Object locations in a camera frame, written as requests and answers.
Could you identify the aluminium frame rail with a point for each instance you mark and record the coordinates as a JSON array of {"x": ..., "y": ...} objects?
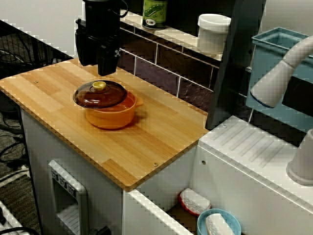
[{"x": 9, "y": 220}]

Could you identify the light blue plastic bin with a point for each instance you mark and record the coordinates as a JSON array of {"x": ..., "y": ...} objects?
[{"x": 266, "y": 56}]

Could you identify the grey toy faucet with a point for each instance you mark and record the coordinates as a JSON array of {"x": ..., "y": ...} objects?
[{"x": 269, "y": 83}]

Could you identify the orange toy pot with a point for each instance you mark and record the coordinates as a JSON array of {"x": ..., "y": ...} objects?
[{"x": 110, "y": 117}]

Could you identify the white kitchen cabinet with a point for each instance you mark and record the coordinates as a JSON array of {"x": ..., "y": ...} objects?
[{"x": 36, "y": 147}]

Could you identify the white plastic container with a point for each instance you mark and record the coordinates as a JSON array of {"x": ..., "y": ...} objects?
[{"x": 212, "y": 36}]

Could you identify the white textured sponge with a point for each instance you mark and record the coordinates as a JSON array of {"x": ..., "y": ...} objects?
[{"x": 217, "y": 225}]

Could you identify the red dish with sponge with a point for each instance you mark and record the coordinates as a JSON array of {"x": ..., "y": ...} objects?
[{"x": 195, "y": 202}]

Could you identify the dark tiled shelf unit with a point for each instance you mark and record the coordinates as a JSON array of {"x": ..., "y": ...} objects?
[{"x": 171, "y": 61}]

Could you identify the light blue bowl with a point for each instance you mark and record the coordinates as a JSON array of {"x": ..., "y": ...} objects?
[{"x": 234, "y": 221}]

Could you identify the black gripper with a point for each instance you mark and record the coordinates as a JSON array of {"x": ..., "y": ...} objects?
[{"x": 101, "y": 19}]

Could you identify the green labelled can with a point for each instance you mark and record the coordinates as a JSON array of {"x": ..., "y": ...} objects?
[{"x": 155, "y": 14}]

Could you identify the brown glass lid yellow knob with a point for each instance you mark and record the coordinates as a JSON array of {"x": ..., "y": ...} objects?
[{"x": 97, "y": 96}]

